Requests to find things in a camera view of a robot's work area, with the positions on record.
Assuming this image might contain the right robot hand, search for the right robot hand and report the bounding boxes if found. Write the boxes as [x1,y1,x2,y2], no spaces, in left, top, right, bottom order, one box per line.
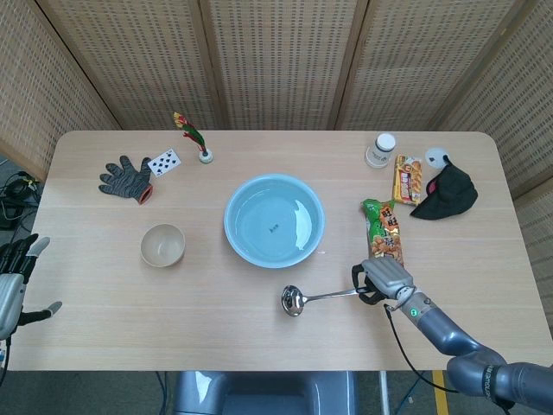
[351,258,415,304]

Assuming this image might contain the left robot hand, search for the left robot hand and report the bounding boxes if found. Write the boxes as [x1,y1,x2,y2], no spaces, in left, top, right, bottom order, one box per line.
[0,234,63,341]

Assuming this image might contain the silver ladle with black handle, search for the silver ladle with black handle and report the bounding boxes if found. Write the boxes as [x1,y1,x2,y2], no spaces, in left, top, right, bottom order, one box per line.
[281,284,363,318]

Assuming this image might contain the large blue plastic basin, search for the large blue plastic basin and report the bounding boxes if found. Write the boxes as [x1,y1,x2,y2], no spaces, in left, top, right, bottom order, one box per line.
[223,173,327,270]

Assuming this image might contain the green snack bag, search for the green snack bag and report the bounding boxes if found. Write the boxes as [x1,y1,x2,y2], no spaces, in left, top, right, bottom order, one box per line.
[360,198,408,270]

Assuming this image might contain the yellow snack box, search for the yellow snack box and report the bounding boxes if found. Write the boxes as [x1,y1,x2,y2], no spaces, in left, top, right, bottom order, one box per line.
[391,154,423,207]

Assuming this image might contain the black cloth cap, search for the black cloth cap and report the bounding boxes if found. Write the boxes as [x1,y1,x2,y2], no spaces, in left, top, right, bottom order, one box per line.
[409,158,480,220]

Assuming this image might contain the beige plastic bowl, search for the beige plastic bowl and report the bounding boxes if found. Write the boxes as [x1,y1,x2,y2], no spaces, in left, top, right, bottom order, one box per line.
[139,223,187,268]

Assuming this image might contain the grey knit work glove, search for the grey knit work glove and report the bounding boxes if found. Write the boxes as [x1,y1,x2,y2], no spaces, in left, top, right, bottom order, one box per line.
[98,155,155,206]

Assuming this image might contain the grey robot torso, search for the grey robot torso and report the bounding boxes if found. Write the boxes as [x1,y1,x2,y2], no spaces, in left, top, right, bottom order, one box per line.
[171,370,359,415]

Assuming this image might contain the nine of spades card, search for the nine of spades card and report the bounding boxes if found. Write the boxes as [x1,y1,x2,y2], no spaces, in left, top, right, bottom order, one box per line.
[147,147,183,178]

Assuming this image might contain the colourful feather shuttlecock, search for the colourful feather shuttlecock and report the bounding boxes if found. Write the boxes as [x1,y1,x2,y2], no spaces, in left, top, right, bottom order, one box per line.
[173,112,214,164]

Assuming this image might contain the woven rattan folding screen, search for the woven rattan folding screen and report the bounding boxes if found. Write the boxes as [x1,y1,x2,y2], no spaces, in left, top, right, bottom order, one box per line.
[0,0,553,312]

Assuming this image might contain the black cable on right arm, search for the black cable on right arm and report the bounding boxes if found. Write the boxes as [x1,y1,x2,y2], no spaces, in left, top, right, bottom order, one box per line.
[383,303,459,394]

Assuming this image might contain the black cables on floor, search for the black cables on floor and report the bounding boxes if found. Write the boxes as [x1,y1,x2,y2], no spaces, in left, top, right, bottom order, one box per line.
[0,155,42,243]

